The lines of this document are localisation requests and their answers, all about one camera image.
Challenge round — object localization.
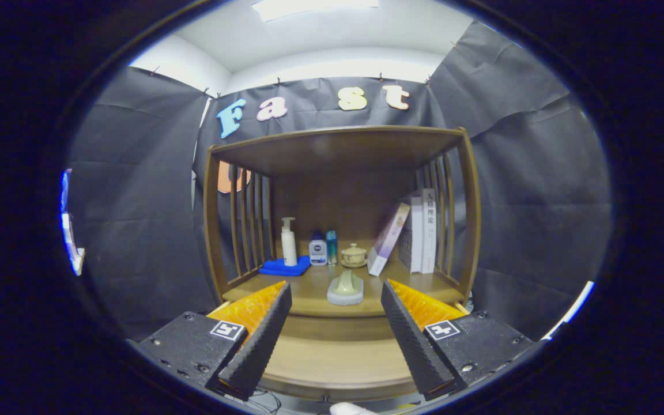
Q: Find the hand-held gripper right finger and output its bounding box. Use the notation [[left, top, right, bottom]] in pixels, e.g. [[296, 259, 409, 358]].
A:
[[380, 279, 549, 401]]

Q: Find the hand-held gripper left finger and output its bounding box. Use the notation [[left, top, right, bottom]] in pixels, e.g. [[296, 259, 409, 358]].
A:
[[127, 281, 293, 400]]

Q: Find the brown wooden drawer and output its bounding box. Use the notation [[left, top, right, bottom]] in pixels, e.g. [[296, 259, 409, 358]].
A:
[[208, 300, 471, 402]]

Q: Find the pale green and white object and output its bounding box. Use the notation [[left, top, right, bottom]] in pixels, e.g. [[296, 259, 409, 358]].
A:
[[327, 270, 364, 306]]

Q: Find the brown wooden countertop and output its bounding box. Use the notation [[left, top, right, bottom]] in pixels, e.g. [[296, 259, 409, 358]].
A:
[[222, 259, 465, 319]]

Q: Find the brown wooden cabinet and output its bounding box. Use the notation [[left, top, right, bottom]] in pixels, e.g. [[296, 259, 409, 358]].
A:
[[203, 126, 481, 402]]

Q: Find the folded blue cloth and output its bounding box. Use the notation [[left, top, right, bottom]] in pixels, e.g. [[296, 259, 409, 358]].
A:
[[259, 256, 312, 277]]

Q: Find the white rounded object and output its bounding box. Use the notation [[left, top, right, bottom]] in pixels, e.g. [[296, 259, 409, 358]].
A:
[[330, 402, 376, 415]]

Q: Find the white pump bottle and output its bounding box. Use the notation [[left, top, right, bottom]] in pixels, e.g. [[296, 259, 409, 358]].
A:
[[281, 217, 298, 267]]

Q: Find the white bottle with blue cap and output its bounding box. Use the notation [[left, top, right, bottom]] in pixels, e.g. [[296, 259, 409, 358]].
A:
[[309, 230, 328, 266]]

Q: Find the beige lidded ceramic cup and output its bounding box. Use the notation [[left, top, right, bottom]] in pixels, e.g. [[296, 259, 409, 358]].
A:
[[341, 243, 368, 269]]

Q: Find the leaning purple white book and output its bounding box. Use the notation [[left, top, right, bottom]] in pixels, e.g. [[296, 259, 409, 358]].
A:
[[367, 202, 411, 277]]

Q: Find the white box appliance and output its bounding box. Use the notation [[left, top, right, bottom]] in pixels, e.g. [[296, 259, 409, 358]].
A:
[[542, 281, 596, 341]]

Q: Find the black backdrop cloth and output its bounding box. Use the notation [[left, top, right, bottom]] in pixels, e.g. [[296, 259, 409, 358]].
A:
[[64, 20, 614, 341]]

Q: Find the ceiling light panel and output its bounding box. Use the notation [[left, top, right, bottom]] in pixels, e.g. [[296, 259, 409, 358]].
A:
[[251, 0, 379, 22]]

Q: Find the black floor cable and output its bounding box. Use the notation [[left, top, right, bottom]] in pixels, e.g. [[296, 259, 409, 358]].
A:
[[240, 389, 284, 414]]

